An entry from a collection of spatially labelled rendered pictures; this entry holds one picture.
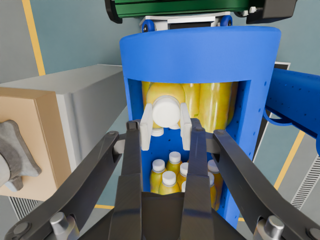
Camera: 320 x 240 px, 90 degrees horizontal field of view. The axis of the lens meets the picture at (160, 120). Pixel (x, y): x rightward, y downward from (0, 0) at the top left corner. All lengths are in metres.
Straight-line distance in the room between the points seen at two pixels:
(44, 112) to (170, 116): 0.39
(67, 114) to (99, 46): 1.05
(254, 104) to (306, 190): 2.38
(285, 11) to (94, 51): 1.35
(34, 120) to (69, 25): 1.23
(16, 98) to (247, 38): 0.50
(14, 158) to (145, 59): 0.45
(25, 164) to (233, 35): 0.58
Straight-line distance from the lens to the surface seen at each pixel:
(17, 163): 0.59
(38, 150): 0.58
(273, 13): 0.51
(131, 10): 0.57
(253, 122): 0.30
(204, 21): 0.41
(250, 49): 0.24
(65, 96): 0.57
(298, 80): 0.93
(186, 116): 0.17
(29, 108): 0.52
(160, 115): 0.22
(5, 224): 2.22
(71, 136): 0.61
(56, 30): 1.72
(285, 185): 2.45
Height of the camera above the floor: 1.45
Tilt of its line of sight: 66 degrees down
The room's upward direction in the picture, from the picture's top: 173 degrees counter-clockwise
